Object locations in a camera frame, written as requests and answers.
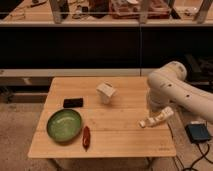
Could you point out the red chili pepper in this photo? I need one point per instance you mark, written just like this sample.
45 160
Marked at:
86 138

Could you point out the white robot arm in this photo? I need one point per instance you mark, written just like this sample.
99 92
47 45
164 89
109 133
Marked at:
168 84

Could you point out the white plastic bottle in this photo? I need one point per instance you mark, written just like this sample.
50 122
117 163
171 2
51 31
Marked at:
160 118

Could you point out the red tray on shelf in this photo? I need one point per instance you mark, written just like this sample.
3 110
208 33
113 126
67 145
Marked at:
131 9

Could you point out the black foot pedal box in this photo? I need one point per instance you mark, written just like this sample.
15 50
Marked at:
197 133

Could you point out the wooden folding table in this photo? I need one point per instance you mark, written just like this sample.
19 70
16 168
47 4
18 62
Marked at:
114 127

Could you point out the green bowl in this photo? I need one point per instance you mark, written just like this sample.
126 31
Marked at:
64 125

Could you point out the white cube box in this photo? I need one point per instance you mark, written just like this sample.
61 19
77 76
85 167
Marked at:
106 92

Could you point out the long workbench shelf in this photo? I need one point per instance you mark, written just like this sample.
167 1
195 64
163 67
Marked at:
96 13

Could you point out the black rectangular block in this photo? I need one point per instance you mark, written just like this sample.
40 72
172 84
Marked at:
72 103

